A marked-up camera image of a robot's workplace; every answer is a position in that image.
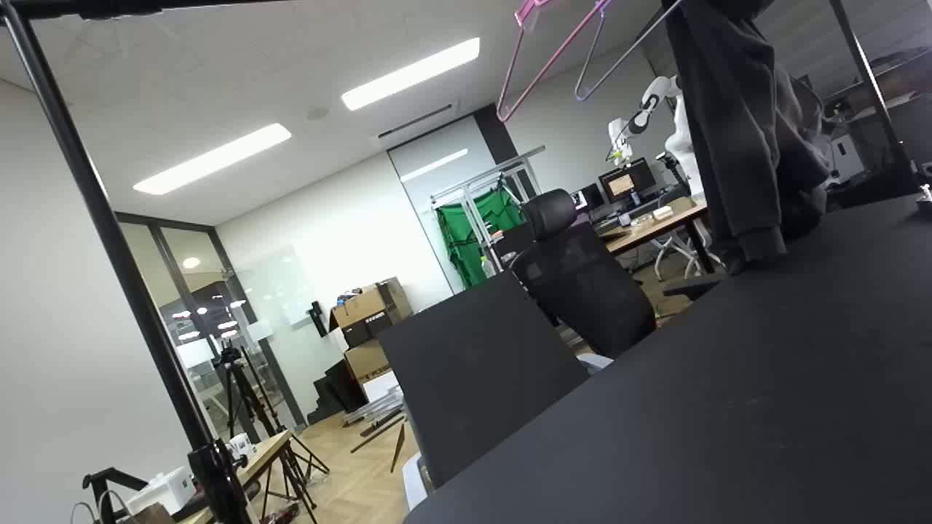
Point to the small wooden side table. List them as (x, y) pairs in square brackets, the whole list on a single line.
[(262, 455)]

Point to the silver garment rack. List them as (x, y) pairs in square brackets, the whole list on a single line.
[(485, 175)]

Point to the white device box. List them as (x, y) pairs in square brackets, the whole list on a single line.
[(163, 491)]

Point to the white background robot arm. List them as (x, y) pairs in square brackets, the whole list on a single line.
[(683, 135)]

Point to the black rack upright pole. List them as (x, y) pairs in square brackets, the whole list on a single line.
[(872, 84), (105, 207)]

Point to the green cloth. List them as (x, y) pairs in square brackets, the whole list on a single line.
[(462, 242)]

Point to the black camera tripod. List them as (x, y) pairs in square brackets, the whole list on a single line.
[(234, 373)]

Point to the long ceiling light panel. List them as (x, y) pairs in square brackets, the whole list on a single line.
[(214, 159), (411, 75)]

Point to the small cardboard box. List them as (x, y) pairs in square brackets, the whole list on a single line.
[(367, 363)]

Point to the dark flat panel board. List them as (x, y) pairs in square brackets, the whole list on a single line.
[(475, 379)]

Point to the wooden office desk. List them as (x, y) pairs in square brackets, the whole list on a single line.
[(651, 225)]

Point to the black framed glass door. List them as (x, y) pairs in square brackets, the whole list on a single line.
[(185, 292)]

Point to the black computer monitor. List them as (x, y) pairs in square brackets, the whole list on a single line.
[(628, 181)]

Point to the black mesh office chair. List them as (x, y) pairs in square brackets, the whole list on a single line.
[(593, 280)]

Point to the pink plastic clothes hanger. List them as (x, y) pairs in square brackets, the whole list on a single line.
[(528, 12)]

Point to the wall whiteboard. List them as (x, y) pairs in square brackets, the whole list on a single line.
[(278, 288)]

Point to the large cardboard box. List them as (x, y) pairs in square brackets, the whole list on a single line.
[(364, 306)]

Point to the wooden planks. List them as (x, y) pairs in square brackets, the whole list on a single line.
[(397, 451)]

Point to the black hanging garment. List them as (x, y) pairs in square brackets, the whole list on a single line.
[(738, 126)]

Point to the white box behind garment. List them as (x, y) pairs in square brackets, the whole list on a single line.
[(843, 159)]

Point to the ceiling air vent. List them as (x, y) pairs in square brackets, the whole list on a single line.
[(413, 120)]

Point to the purple grey clothes hanger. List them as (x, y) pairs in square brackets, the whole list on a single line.
[(630, 53)]

